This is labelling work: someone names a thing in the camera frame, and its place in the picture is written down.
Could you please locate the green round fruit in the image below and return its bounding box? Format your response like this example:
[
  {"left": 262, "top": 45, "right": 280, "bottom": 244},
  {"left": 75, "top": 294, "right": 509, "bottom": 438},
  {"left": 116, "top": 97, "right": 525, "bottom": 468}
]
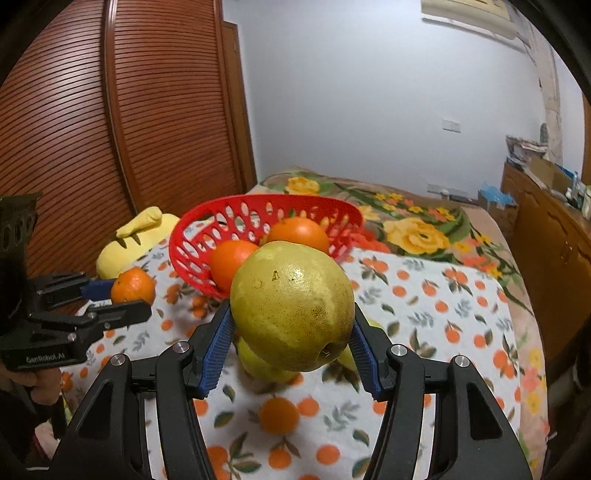
[
  {"left": 237, "top": 337, "right": 303, "bottom": 384},
  {"left": 335, "top": 318, "right": 385, "bottom": 376}
]

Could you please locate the red plastic basket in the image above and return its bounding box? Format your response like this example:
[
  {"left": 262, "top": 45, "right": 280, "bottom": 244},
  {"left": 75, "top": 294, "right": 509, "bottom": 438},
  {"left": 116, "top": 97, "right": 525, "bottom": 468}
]
[{"left": 168, "top": 195, "right": 365, "bottom": 303}]

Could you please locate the box of blue bags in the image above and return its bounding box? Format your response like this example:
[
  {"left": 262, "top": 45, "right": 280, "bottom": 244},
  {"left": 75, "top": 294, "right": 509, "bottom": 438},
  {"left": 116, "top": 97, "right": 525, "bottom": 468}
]
[{"left": 477, "top": 180, "right": 518, "bottom": 232}]

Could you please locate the brown slatted wardrobe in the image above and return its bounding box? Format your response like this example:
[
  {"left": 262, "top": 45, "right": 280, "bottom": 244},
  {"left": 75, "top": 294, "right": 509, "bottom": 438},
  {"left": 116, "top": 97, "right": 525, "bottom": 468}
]
[{"left": 0, "top": 0, "right": 257, "bottom": 287}]

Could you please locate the yellow plush toy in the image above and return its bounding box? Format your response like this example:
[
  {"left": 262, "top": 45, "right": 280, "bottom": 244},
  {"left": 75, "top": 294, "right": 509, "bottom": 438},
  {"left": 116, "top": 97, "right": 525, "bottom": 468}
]
[{"left": 96, "top": 206, "right": 181, "bottom": 280}]

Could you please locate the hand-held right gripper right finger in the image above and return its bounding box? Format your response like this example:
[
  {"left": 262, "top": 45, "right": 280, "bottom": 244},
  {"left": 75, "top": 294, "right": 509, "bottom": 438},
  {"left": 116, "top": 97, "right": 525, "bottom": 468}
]
[{"left": 348, "top": 307, "right": 534, "bottom": 480}]

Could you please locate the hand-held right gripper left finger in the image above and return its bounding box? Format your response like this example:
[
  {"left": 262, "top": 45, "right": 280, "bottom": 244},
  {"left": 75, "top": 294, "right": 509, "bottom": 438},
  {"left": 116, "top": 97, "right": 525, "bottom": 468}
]
[{"left": 54, "top": 300, "right": 234, "bottom": 480}]

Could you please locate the stack of newspapers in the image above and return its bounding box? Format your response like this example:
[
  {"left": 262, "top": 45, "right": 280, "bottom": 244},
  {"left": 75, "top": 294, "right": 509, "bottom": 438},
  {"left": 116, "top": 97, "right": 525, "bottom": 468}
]
[{"left": 505, "top": 134, "right": 550, "bottom": 164}]

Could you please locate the medium orange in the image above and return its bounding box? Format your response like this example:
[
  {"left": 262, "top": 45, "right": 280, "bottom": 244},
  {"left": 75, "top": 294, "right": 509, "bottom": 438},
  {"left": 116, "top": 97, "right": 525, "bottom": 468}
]
[{"left": 210, "top": 240, "right": 262, "bottom": 291}]

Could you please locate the yellow-green lemon fruit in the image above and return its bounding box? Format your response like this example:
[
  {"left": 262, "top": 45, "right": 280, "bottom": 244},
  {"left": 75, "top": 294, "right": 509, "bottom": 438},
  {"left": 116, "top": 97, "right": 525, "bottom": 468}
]
[{"left": 230, "top": 243, "right": 356, "bottom": 374}]

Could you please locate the white curtain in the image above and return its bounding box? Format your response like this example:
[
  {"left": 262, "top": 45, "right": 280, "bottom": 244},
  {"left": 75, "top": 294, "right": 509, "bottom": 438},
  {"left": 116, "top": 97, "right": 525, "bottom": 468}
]
[{"left": 524, "top": 14, "right": 564, "bottom": 162}]

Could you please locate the wooden sideboard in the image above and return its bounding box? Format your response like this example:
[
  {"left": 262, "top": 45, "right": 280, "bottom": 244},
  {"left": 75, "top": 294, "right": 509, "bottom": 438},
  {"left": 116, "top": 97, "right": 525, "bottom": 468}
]
[{"left": 501, "top": 159, "right": 591, "bottom": 384}]

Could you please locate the large orange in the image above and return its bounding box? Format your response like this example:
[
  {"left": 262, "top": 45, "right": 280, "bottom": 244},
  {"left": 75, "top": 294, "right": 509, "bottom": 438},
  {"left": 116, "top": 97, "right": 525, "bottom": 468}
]
[{"left": 267, "top": 217, "right": 331, "bottom": 256}]

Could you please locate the white power strip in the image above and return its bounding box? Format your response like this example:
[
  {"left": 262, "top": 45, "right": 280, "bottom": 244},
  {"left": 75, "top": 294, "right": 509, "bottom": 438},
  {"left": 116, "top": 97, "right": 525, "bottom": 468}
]
[{"left": 427, "top": 182, "right": 476, "bottom": 200}]

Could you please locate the person's left hand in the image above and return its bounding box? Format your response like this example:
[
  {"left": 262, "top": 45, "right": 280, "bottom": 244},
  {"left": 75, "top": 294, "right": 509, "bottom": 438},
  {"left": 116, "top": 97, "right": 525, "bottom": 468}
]
[{"left": 0, "top": 364, "right": 63, "bottom": 416}]

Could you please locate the cardboard box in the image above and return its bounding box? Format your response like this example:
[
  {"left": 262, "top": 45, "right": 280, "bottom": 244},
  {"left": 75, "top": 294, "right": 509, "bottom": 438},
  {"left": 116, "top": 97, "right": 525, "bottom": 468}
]
[{"left": 526, "top": 154, "right": 573, "bottom": 192}]

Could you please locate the orange-print white tablecloth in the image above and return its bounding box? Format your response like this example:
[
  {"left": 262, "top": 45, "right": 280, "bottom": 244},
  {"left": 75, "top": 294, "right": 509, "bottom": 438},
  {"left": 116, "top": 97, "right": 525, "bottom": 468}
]
[{"left": 60, "top": 240, "right": 532, "bottom": 480}]

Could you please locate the wall air conditioner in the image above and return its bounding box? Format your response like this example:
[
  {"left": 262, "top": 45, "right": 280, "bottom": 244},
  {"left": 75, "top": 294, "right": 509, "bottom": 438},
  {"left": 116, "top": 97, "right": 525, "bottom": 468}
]
[{"left": 421, "top": 0, "right": 520, "bottom": 40}]

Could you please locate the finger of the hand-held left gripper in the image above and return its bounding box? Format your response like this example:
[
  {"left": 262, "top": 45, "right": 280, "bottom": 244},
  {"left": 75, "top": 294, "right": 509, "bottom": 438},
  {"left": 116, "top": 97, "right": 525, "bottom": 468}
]
[
  {"left": 28, "top": 299, "right": 153, "bottom": 343},
  {"left": 30, "top": 271, "right": 116, "bottom": 309}
]

